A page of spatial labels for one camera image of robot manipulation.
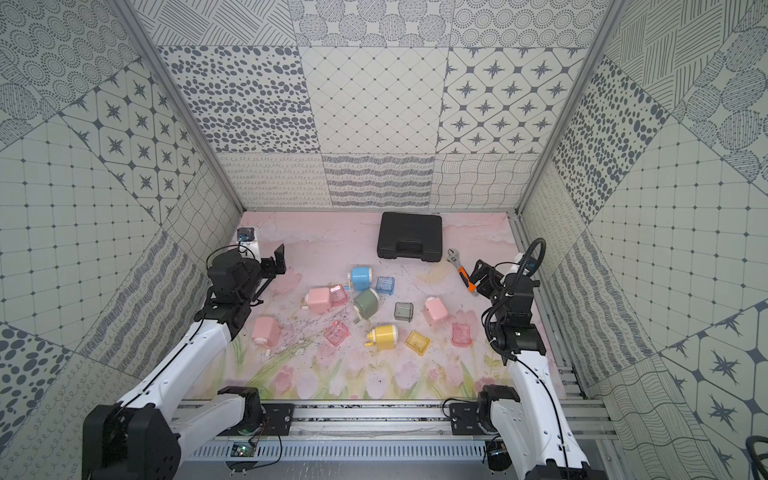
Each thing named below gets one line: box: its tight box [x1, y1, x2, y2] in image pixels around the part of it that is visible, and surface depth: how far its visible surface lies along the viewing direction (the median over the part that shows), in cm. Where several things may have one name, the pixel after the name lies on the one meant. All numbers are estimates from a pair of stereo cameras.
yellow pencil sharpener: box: [364, 325, 398, 350], surface depth 83 cm
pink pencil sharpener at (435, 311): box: [424, 297, 448, 327], surface depth 88 cm
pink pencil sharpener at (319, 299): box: [308, 287, 331, 313], surface depth 92 cm
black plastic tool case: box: [377, 212, 443, 263], surface depth 110 cm
